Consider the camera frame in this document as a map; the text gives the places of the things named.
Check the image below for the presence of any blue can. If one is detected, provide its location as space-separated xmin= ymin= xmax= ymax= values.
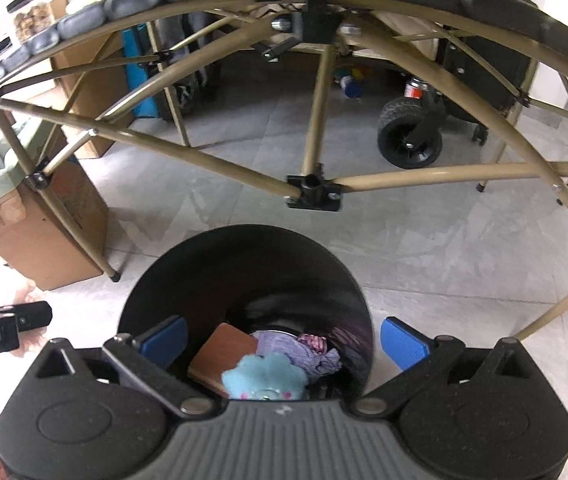
xmin=339 ymin=74 xmax=364 ymax=98

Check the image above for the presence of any large brown cardboard box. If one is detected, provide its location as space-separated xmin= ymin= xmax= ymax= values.
xmin=51 ymin=22 xmax=130 ymax=160

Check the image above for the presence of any black round trash bin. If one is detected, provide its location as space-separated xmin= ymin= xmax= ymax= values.
xmin=116 ymin=225 xmax=376 ymax=401

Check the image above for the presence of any tan slatted folding table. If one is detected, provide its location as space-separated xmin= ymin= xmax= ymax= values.
xmin=0 ymin=0 xmax=568 ymax=341

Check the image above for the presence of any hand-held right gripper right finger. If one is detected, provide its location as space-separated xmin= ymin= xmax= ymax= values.
xmin=349 ymin=316 xmax=535 ymax=418

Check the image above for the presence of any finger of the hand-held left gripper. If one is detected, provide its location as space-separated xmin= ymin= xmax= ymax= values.
xmin=0 ymin=301 xmax=53 ymax=332

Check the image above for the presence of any tall cardboard bin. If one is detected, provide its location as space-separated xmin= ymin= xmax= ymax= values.
xmin=0 ymin=157 xmax=110 ymax=292

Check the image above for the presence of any pale pink soft object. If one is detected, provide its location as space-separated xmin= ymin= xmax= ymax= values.
xmin=11 ymin=279 xmax=47 ymax=358

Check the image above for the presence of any purple cloth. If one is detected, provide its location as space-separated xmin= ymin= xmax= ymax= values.
xmin=250 ymin=331 xmax=342 ymax=381

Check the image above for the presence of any pink striped knitted cloth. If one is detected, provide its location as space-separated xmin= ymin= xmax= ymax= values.
xmin=298 ymin=333 xmax=327 ymax=355

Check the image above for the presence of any red and white gas can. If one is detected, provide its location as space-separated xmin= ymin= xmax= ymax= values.
xmin=404 ymin=76 xmax=427 ymax=101

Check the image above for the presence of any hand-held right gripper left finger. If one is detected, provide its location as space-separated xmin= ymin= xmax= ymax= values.
xmin=34 ymin=316 xmax=217 ymax=418

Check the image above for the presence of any clear jar of cookies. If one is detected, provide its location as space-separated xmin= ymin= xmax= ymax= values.
xmin=6 ymin=0 xmax=56 ymax=43

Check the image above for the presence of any pink and cream sponge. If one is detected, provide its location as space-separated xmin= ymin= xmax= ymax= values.
xmin=187 ymin=322 xmax=259 ymax=397

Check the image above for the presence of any black folding wagon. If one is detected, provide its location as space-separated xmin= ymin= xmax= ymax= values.
xmin=378 ymin=20 xmax=535 ymax=170

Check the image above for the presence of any light blue plush toy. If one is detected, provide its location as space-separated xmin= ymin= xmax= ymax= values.
xmin=221 ymin=352 xmax=310 ymax=402

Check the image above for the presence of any dark grey bag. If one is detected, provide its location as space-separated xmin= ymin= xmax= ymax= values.
xmin=156 ymin=12 xmax=222 ymax=113

